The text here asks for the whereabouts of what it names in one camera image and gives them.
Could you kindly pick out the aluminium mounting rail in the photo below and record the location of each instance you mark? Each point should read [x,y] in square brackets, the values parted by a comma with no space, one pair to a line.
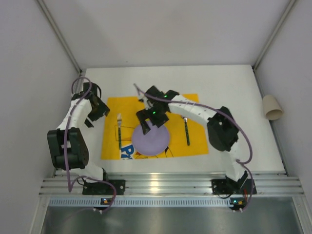
[166,184]

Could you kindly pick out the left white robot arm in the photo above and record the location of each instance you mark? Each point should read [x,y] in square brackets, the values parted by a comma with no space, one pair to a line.
[67,146]

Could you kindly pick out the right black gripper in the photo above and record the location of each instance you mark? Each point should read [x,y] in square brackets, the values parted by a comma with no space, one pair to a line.
[151,116]

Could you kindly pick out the yellow printed cloth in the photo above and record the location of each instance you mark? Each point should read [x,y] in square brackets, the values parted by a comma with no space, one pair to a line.
[128,106]

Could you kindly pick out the fork with teal handle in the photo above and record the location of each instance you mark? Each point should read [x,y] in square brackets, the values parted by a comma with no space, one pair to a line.
[119,121]

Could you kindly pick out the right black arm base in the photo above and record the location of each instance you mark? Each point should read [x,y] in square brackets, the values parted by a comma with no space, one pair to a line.
[221,186]

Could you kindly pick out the beige paper cup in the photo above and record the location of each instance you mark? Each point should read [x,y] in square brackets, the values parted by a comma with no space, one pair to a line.
[271,107]

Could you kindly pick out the perforated cable tray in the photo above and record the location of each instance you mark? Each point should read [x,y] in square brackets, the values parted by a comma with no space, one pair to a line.
[145,202]

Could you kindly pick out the lilac plate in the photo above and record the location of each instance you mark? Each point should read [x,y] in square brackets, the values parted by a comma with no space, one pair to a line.
[155,142]

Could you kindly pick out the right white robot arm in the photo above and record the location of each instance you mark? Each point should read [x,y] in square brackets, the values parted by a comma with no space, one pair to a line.
[221,127]

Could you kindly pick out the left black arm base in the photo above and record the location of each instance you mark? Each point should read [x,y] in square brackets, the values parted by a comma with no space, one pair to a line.
[98,188]

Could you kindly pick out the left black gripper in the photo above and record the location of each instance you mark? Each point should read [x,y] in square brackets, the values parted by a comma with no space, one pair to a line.
[98,111]

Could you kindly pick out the spoon with teal handle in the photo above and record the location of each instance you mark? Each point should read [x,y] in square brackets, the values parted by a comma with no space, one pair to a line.
[186,130]

